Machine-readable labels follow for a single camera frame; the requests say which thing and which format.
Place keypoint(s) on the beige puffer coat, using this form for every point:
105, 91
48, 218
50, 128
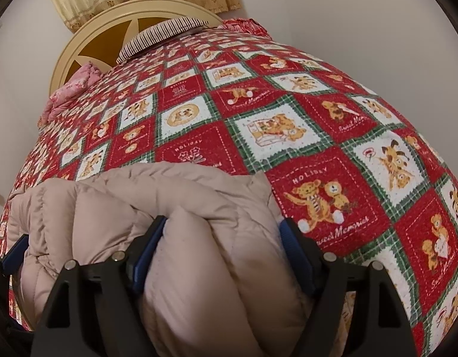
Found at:
214, 267

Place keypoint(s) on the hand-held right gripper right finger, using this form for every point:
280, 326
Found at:
294, 247

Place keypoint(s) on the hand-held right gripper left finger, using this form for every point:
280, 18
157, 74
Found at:
149, 247

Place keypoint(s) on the grey striped pillow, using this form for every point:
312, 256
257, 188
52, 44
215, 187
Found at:
158, 35

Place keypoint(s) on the red checked bear-print blanket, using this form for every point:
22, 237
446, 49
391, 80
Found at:
251, 93

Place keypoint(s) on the cream wooden headboard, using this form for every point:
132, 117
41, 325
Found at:
102, 44

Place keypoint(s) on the red pink patterned cloth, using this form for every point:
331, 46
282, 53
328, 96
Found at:
245, 26

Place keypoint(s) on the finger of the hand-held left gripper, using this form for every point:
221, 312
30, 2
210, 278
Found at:
15, 256

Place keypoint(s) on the pink quilt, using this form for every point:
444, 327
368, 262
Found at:
70, 89

